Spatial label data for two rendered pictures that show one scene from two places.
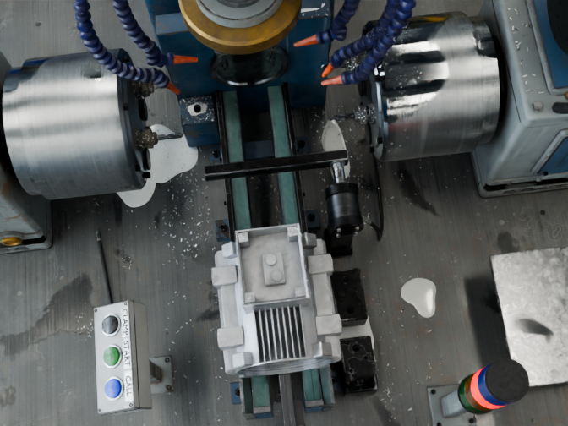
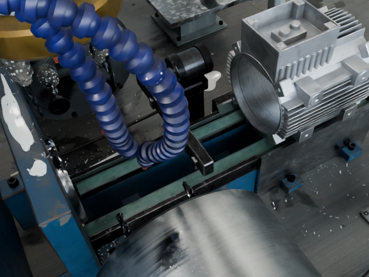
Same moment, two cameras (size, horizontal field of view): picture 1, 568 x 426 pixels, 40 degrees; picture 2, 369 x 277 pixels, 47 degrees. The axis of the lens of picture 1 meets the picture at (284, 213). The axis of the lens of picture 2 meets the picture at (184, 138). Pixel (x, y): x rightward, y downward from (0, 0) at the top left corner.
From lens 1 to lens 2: 1.13 m
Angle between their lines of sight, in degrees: 49
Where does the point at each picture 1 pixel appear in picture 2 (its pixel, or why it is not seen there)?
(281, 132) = (119, 168)
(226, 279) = (312, 82)
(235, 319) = (339, 70)
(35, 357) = not seen: outside the picture
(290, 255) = (268, 32)
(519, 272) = (175, 10)
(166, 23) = (49, 205)
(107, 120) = (228, 204)
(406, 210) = (145, 106)
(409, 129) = not seen: hidden behind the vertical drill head
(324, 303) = not seen: hidden behind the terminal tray
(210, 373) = (350, 179)
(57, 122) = (268, 267)
